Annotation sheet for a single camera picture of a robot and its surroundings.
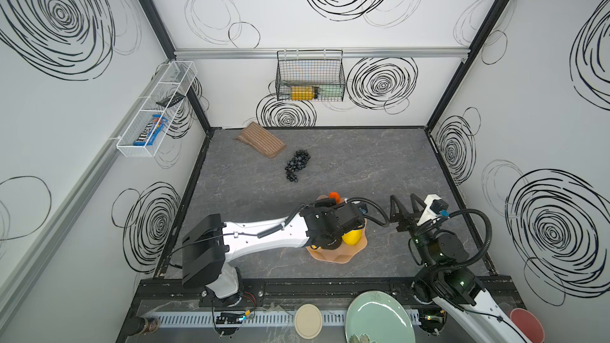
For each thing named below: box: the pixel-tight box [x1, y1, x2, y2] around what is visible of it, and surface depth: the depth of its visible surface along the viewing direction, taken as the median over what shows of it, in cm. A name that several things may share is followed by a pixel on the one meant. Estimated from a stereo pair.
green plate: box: [344, 290, 417, 343], surface depth 70 cm
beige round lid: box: [293, 303, 324, 340], surface depth 65 cm
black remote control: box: [155, 92, 186, 108], surface depth 82 cm
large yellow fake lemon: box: [341, 229, 363, 246], surface depth 80 cm
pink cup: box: [509, 308, 546, 343], surface depth 62 cm
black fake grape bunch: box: [284, 149, 312, 183], surface depth 104 cm
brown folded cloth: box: [235, 121, 287, 159], surface depth 117 cm
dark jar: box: [127, 316, 161, 336], surface depth 64 cm
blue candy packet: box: [132, 114, 169, 147], surface depth 72 cm
